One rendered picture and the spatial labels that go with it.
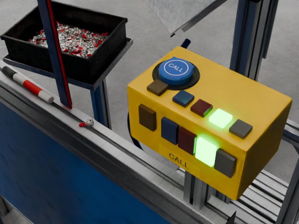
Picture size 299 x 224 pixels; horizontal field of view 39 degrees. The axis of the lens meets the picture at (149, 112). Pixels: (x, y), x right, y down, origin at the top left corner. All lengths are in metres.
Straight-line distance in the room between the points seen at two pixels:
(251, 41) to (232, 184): 0.60
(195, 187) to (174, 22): 0.35
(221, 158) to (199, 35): 2.03
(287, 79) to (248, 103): 1.76
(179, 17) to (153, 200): 0.35
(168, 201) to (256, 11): 0.49
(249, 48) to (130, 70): 1.24
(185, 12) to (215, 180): 0.42
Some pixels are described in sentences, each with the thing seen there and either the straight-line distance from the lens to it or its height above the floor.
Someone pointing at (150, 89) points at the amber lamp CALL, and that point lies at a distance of 0.47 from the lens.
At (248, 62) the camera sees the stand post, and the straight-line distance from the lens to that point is 1.06.
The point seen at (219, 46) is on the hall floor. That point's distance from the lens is 2.38.
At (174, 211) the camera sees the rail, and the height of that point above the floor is 0.82.
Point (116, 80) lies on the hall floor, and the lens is 2.15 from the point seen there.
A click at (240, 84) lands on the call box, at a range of 0.49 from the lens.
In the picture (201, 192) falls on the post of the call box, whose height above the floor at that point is 0.90.
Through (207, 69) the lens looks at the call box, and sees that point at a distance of 0.51.
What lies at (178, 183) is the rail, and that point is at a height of 0.86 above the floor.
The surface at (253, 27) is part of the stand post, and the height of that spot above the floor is 0.85.
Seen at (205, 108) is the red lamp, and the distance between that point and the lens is 0.45.
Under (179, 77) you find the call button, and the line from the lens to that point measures 0.48.
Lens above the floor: 1.39
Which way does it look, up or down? 45 degrees down
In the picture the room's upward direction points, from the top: 2 degrees counter-clockwise
